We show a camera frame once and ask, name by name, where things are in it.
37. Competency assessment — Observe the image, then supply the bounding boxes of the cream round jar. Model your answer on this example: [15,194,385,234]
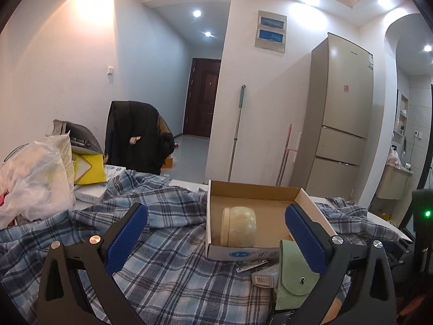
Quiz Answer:
[221,206,258,247]

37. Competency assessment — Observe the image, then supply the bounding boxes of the green snap pouch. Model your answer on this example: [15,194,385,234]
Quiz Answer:
[275,239,321,311]

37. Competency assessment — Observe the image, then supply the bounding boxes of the wooden chair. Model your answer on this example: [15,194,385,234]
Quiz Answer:
[156,115,173,136]

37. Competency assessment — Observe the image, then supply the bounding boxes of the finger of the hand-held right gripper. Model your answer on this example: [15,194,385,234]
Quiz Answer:
[386,239,415,268]

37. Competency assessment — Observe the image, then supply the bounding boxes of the wall electrical panel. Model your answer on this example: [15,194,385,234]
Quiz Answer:
[254,10,287,54]

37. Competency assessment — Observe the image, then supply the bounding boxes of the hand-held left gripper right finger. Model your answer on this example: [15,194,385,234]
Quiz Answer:
[267,203,398,325]

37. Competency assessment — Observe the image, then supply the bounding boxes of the orange oval case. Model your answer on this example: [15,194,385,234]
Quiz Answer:
[320,294,344,325]

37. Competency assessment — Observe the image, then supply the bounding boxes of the red broom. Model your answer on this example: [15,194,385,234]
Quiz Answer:
[277,123,298,187]

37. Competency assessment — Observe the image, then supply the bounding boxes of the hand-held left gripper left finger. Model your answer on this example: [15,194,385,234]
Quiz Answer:
[37,202,149,325]

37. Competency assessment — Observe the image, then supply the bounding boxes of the black jacket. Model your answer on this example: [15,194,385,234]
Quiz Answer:
[105,100,176,176]

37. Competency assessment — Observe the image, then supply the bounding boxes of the dark brown door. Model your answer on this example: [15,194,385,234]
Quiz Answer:
[183,58,222,139]

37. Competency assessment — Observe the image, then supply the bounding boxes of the blue plaid cloth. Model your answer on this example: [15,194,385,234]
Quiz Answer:
[0,169,411,325]

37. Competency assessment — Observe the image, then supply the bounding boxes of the white plastic bag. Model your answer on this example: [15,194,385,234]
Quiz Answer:
[0,135,77,229]

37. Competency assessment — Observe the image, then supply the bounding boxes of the metal nail clipper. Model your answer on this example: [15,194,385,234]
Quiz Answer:
[236,260,269,274]

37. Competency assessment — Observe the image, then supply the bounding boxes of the yellow envelope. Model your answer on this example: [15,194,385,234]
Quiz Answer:
[73,153,106,186]

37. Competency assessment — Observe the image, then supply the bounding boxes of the mop with grey handle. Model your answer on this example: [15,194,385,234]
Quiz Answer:
[227,84,246,183]

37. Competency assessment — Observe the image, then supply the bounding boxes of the beige refrigerator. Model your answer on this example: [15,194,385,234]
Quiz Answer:
[291,33,374,200]

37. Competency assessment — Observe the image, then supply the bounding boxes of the white sink cabinet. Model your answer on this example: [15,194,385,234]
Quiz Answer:
[377,162,415,200]

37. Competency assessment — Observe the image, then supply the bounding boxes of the flat white box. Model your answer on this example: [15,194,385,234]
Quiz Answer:
[74,164,127,204]

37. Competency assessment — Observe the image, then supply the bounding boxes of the wall niche shelf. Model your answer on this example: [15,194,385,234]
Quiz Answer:
[394,90,409,141]

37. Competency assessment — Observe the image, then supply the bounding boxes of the grey bag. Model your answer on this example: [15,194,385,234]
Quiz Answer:
[51,119,104,154]

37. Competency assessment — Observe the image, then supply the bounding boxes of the cardboard box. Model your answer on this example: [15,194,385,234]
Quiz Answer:
[206,179,339,261]

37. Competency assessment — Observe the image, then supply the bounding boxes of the small grey printed box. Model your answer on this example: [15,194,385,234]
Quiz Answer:
[251,265,281,288]

